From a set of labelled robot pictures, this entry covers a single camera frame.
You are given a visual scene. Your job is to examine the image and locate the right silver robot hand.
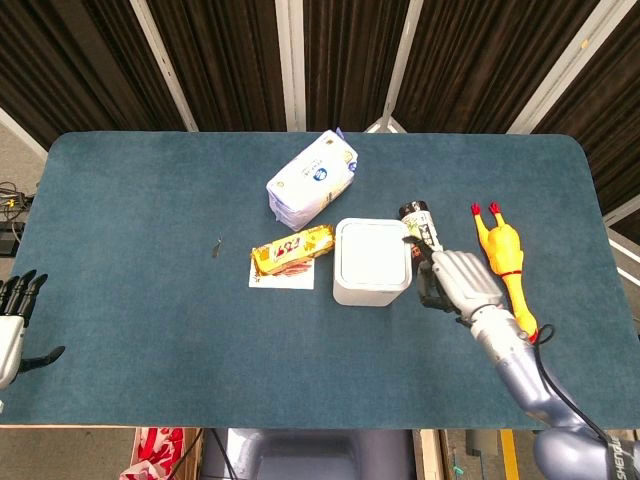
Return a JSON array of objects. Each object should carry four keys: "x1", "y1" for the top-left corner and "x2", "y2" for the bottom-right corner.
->
[{"x1": 402, "y1": 234, "x2": 509, "y2": 326}]

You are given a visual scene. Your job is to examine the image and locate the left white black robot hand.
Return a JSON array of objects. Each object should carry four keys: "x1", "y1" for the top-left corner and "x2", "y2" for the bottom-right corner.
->
[{"x1": 0, "y1": 269, "x2": 66, "y2": 391}]

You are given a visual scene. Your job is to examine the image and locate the white square container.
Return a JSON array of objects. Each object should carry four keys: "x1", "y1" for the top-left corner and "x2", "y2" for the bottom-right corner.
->
[{"x1": 332, "y1": 217, "x2": 415, "y2": 308}]

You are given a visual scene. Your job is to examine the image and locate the yellow rubber chicken toy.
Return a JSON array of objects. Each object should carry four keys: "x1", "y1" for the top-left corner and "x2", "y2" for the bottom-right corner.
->
[{"x1": 469, "y1": 201, "x2": 540, "y2": 344}]

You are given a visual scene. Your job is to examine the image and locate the brown glass bottle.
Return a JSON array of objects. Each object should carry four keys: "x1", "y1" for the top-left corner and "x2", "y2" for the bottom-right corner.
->
[{"x1": 398, "y1": 199, "x2": 446, "y2": 274}]

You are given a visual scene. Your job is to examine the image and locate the black box device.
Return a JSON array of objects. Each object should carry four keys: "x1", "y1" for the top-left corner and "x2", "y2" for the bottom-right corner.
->
[{"x1": 0, "y1": 222, "x2": 26, "y2": 257}]

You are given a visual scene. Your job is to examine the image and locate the blue table mat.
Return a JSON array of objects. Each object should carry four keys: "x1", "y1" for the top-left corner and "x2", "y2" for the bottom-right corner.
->
[{"x1": 0, "y1": 130, "x2": 640, "y2": 431}]

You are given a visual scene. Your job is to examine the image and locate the golden biscuit packet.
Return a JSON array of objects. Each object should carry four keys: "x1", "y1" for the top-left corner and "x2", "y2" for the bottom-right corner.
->
[{"x1": 250, "y1": 224, "x2": 335, "y2": 276}]

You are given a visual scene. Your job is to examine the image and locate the white card with red print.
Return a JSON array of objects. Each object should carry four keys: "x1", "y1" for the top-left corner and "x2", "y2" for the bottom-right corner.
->
[{"x1": 248, "y1": 259, "x2": 316, "y2": 291}]

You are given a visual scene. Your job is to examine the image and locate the red white plastic bag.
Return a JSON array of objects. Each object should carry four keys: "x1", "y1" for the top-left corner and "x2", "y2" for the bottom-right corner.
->
[{"x1": 119, "y1": 427, "x2": 186, "y2": 480}]

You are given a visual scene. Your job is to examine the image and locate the white blue tissue pack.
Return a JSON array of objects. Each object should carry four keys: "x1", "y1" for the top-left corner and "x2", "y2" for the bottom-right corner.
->
[{"x1": 265, "y1": 127, "x2": 360, "y2": 232}]

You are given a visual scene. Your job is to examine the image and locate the grey robot torso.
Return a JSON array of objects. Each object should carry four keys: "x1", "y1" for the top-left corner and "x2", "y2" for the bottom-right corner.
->
[{"x1": 202, "y1": 428, "x2": 416, "y2": 480}]

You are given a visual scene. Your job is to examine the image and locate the dark brown curtain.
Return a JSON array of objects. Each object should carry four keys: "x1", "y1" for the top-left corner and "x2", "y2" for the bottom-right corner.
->
[{"x1": 0, "y1": 0, "x2": 640, "y2": 231}]

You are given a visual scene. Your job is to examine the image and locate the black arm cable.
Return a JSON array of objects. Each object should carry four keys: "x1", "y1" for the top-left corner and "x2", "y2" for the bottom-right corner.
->
[{"x1": 527, "y1": 323, "x2": 624, "y2": 451}]

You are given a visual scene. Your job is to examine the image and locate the tangled floor cables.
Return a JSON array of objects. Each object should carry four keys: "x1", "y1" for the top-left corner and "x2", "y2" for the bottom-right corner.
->
[{"x1": 0, "y1": 182, "x2": 35, "y2": 222}]

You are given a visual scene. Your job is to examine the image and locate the white frame pole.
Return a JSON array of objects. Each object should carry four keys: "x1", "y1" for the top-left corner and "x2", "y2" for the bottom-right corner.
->
[
  {"x1": 274, "y1": 0, "x2": 307, "y2": 133},
  {"x1": 366, "y1": 0, "x2": 424, "y2": 134},
  {"x1": 507, "y1": 0, "x2": 627, "y2": 135},
  {"x1": 129, "y1": 0, "x2": 199, "y2": 133}
]

